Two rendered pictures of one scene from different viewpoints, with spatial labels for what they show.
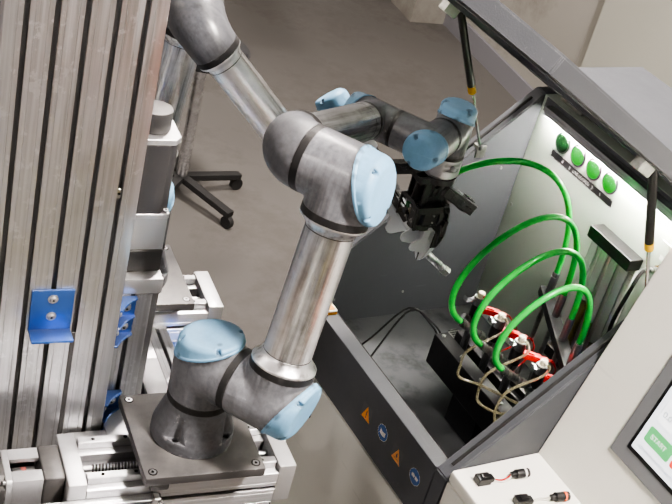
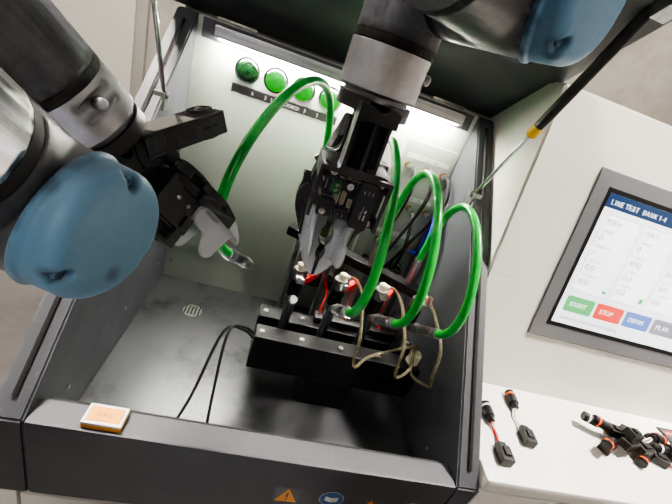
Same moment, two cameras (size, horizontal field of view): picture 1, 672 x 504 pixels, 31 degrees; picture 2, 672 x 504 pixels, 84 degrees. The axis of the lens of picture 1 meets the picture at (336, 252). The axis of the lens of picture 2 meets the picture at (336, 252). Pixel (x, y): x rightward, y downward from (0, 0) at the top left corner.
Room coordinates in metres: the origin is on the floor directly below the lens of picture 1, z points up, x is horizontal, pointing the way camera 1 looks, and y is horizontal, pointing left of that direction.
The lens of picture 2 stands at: (1.99, 0.19, 1.46)
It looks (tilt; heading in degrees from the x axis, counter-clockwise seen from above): 26 degrees down; 294
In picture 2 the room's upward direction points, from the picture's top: 21 degrees clockwise
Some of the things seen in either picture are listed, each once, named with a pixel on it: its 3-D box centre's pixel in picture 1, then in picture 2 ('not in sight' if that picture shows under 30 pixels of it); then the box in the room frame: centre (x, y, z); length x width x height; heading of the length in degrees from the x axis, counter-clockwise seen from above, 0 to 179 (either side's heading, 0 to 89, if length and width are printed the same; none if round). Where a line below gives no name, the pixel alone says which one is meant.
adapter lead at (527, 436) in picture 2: (542, 498); (519, 416); (1.82, -0.51, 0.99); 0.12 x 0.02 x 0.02; 118
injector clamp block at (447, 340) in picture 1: (482, 403); (328, 362); (2.18, -0.41, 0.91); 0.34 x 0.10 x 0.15; 36
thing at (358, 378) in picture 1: (363, 396); (253, 476); (2.14, -0.14, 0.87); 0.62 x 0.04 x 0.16; 36
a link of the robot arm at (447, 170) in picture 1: (442, 164); (386, 77); (2.16, -0.16, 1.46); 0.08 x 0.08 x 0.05
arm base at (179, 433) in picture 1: (195, 410); not in sight; (1.68, 0.17, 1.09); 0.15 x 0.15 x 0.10
